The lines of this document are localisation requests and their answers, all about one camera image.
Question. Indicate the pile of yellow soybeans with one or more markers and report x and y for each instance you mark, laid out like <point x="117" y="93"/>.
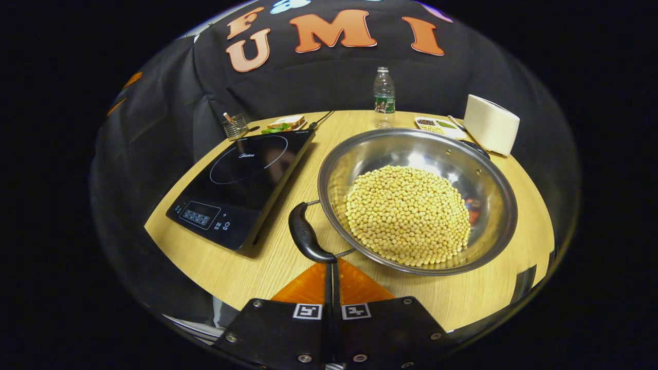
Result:
<point x="406" y="216"/>

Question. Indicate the white divided dish of beans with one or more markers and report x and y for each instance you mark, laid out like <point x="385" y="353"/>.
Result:
<point x="443" y="125"/>

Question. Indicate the sandwich on plate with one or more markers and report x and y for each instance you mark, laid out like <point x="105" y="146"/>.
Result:
<point x="286" y="122"/>

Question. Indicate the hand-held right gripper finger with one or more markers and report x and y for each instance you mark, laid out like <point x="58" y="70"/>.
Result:
<point x="327" y="318"/>
<point x="337" y="318"/>

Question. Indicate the black backdrop cloth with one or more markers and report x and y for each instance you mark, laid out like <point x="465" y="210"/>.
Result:
<point x="318" y="82"/>

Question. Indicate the black induction cooktop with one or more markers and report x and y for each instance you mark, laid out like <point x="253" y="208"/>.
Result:
<point x="247" y="169"/>

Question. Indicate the white toaster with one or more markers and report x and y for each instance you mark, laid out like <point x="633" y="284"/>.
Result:
<point x="491" y="126"/>

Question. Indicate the metal spoon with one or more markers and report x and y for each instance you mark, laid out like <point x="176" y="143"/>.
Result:
<point x="455" y="122"/>

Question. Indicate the clear plastic water bottle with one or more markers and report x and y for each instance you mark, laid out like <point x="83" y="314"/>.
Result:
<point x="384" y="105"/>

